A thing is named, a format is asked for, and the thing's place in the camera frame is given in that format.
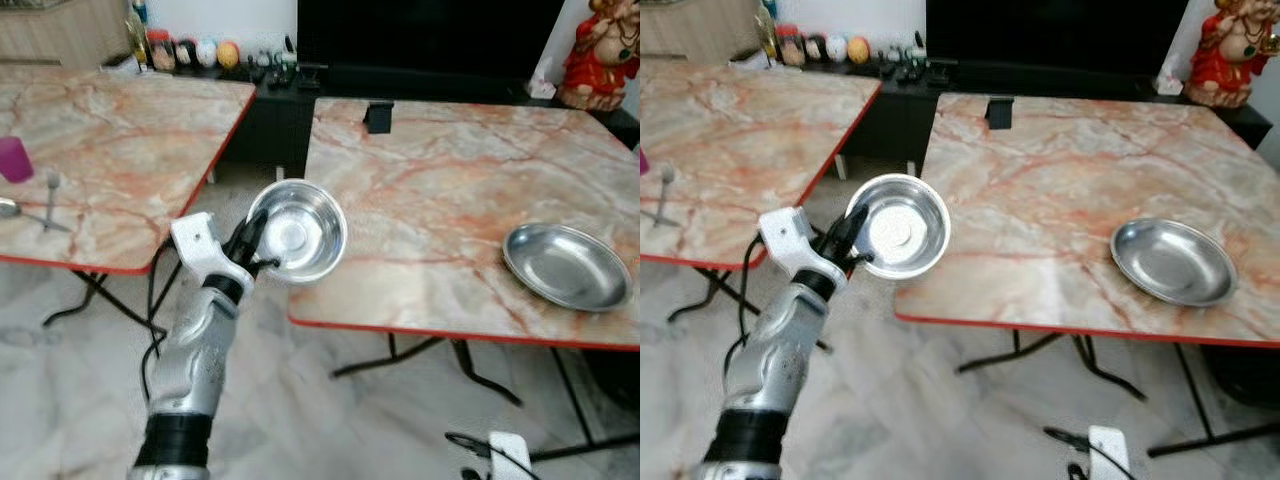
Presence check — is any red seated figurine statue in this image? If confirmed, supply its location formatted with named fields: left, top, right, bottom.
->
left=1184, top=0, right=1280, bottom=110
left=557, top=0, right=641, bottom=112

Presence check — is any slender gold ornament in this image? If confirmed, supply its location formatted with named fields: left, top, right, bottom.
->
left=755, top=5, right=780, bottom=61
left=125, top=8, right=150, bottom=67

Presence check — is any red lidded jar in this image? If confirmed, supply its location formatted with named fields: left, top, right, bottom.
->
left=776, top=24, right=805, bottom=68
left=147, top=29, right=177, bottom=73

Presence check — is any black tv cabinet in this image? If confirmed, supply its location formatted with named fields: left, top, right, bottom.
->
left=838, top=58, right=1273, bottom=181

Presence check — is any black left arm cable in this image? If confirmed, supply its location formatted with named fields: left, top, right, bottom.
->
left=138, top=238, right=191, bottom=401
left=735, top=235, right=776, bottom=376

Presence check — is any marble print folding table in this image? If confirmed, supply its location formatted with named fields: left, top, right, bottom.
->
left=894, top=92, right=1280, bottom=459
left=640, top=62, right=884, bottom=331
left=0, top=65, right=257, bottom=341
left=287, top=97, right=641, bottom=463

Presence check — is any round steel bowl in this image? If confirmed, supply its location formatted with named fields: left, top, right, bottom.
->
left=245, top=178, right=349, bottom=286
left=845, top=172, right=952, bottom=281

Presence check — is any light wooden cabinet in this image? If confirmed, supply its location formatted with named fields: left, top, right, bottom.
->
left=0, top=0, right=133, bottom=69
left=640, top=0, right=766, bottom=63

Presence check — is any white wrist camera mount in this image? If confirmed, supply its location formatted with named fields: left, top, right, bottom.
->
left=486, top=431, right=533, bottom=480
left=1087, top=426, right=1133, bottom=480
left=757, top=206, right=833, bottom=286
left=169, top=211, right=239, bottom=291

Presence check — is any round steel plate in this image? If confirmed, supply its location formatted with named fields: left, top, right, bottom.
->
left=1109, top=217, right=1240, bottom=308
left=501, top=222, right=634, bottom=314

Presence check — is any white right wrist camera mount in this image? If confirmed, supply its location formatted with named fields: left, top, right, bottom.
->
left=1087, top=426, right=1133, bottom=480
left=486, top=431, right=533, bottom=480

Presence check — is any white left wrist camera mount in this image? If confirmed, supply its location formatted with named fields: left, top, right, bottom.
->
left=757, top=206, right=833, bottom=286
left=169, top=211, right=239, bottom=291

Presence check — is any black television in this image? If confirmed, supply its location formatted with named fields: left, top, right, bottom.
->
left=296, top=0, right=567, bottom=73
left=925, top=0, right=1191, bottom=69

